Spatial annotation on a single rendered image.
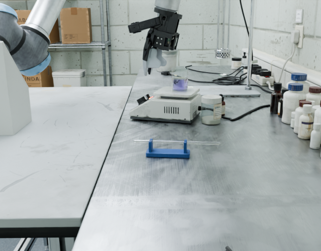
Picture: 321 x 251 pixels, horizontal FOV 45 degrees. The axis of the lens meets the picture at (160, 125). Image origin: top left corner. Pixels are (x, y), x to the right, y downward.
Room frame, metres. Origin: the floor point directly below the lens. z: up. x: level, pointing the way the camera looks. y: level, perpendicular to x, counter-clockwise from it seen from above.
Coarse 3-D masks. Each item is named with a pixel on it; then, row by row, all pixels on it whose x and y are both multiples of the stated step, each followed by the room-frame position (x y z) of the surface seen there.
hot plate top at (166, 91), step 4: (164, 88) 1.22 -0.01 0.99; (168, 88) 1.21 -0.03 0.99; (188, 88) 1.21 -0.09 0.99; (192, 88) 1.21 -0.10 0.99; (196, 88) 1.21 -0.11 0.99; (156, 92) 1.15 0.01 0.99; (160, 92) 1.15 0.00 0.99; (164, 92) 1.15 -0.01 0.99; (168, 92) 1.15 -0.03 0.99; (172, 92) 1.15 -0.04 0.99; (176, 92) 1.15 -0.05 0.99; (180, 92) 1.15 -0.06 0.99; (184, 92) 1.15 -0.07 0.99; (188, 92) 1.15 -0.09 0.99; (192, 92) 1.14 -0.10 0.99; (196, 92) 1.16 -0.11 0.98; (164, 96) 1.13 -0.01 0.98; (168, 96) 1.13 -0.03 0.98; (172, 96) 1.12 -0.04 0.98; (176, 96) 1.12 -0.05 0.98; (180, 96) 1.12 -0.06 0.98; (184, 96) 1.11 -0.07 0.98; (188, 96) 1.11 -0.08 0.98; (192, 96) 1.12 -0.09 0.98
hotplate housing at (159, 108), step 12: (156, 96) 1.18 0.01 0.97; (144, 108) 1.15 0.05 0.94; (156, 108) 1.13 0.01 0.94; (168, 108) 1.12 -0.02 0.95; (180, 108) 1.11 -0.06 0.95; (192, 108) 1.11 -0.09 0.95; (156, 120) 1.14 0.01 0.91; (168, 120) 1.13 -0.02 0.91; (180, 120) 1.12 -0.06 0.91; (192, 120) 1.12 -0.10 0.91
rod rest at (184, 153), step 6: (150, 138) 0.86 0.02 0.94; (150, 144) 0.84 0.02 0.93; (186, 144) 0.83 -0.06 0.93; (150, 150) 0.84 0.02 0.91; (156, 150) 0.85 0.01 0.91; (162, 150) 0.85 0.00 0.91; (168, 150) 0.85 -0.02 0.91; (174, 150) 0.85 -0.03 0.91; (180, 150) 0.85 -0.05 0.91; (186, 150) 0.83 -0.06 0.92; (150, 156) 0.83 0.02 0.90; (156, 156) 0.83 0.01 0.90; (162, 156) 0.83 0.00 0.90; (168, 156) 0.83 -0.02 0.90; (174, 156) 0.83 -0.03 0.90; (180, 156) 0.82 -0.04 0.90; (186, 156) 0.82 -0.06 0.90
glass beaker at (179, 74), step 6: (186, 66) 1.16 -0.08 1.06; (174, 72) 1.15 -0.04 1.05; (180, 72) 1.15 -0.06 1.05; (186, 72) 1.16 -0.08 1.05; (174, 78) 1.15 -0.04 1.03; (180, 78) 1.15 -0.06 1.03; (186, 78) 1.16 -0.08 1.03; (174, 84) 1.15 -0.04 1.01; (180, 84) 1.15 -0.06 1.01; (186, 84) 1.16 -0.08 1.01; (174, 90) 1.15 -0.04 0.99; (180, 90) 1.15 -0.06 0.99; (186, 90) 1.16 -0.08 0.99
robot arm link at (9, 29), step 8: (0, 8) 1.21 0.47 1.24; (8, 8) 1.23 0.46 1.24; (0, 16) 1.19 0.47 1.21; (8, 16) 1.22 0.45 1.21; (16, 16) 1.26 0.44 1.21; (0, 24) 1.18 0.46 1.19; (8, 24) 1.20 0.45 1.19; (16, 24) 1.25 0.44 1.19; (0, 32) 1.16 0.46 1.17; (8, 32) 1.19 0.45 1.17; (16, 32) 1.23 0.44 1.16; (24, 32) 1.27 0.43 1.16; (8, 40) 1.18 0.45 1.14; (16, 40) 1.22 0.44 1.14; (24, 40) 1.25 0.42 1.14; (16, 48) 1.23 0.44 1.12
